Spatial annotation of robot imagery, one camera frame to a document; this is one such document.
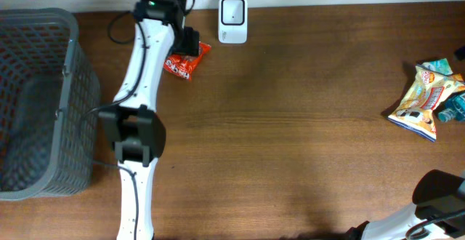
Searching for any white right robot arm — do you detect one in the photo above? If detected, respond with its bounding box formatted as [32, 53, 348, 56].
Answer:
[343, 58, 464, 240]

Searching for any white barcode scanner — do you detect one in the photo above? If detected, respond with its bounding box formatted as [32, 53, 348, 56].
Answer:
[218, 0, 248, 44]

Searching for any grey plastic lattice basket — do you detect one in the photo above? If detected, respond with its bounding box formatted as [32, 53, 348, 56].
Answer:
[1, 8, 101, 201]

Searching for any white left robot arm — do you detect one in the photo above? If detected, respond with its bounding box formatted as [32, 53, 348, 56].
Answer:
[97, 0, 200, 239]

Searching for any orange tissue pack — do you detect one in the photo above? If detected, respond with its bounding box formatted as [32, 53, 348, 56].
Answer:
[451, 73, 464, 82]

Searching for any green tissue pack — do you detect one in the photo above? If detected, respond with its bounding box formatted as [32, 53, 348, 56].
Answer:
[421, 58, 453, 76]

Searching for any yellow snack bag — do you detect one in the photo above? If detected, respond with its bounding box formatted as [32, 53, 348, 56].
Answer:
[388, 65, 464, 142]

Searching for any red snack bag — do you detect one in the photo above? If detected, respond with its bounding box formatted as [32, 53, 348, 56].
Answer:
[163, 42, 211, 81]

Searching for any teal mouthwash bottle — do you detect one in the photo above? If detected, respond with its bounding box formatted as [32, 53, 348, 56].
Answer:
[437, 92, 464, 122]

